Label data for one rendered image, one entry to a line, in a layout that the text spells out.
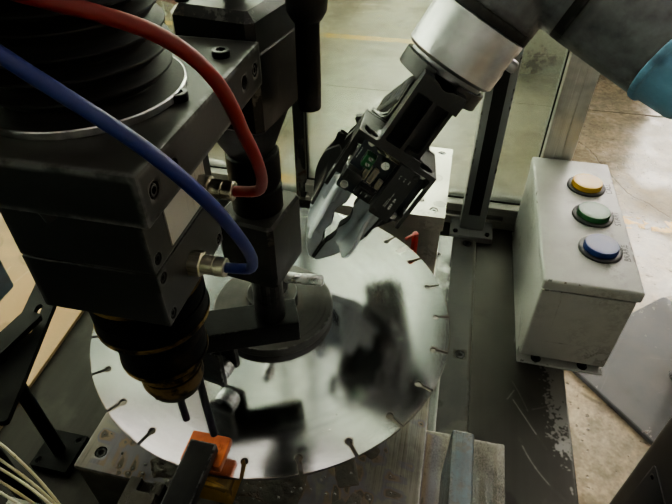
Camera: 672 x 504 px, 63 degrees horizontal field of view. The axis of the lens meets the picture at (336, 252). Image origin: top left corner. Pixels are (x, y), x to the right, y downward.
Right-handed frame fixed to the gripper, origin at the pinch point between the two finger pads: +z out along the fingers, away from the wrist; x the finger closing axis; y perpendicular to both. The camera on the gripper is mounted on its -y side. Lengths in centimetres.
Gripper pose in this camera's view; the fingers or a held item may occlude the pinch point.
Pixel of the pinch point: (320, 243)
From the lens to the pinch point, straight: 53.6
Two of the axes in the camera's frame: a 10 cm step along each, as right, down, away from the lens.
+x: 8.4, 5.1, 1.5
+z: -5.2, 7.1, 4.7
